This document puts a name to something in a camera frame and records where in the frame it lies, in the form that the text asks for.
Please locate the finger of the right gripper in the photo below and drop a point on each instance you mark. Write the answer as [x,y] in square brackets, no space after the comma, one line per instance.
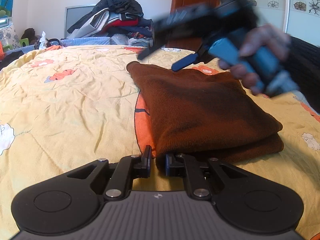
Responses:
[157,44]
[190,59]

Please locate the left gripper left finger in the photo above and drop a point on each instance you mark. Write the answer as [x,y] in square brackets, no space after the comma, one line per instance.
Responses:
[72,200]

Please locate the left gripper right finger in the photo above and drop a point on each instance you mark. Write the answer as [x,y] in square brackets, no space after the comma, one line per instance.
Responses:
[244,200]

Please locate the brown knit sweater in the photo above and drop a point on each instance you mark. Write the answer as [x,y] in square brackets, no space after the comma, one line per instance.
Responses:
[206,116]

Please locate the pile of dark clothes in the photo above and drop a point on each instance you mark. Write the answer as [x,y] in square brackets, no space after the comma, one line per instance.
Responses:
[121,20]

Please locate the blue quilted blanket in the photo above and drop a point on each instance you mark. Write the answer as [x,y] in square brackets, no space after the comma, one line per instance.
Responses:
[68,42]

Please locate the white wardrobe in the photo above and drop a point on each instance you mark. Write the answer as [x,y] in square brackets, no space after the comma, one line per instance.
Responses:
[298,18]

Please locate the grey framed board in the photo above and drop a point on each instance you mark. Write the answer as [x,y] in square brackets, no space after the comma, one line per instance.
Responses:
[73,14]

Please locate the yellow floral bed quilt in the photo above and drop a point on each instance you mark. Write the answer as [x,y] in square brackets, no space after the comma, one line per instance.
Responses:
[64,108]

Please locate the green plastic stool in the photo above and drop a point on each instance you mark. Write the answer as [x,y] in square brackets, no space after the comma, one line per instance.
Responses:
[24,42]

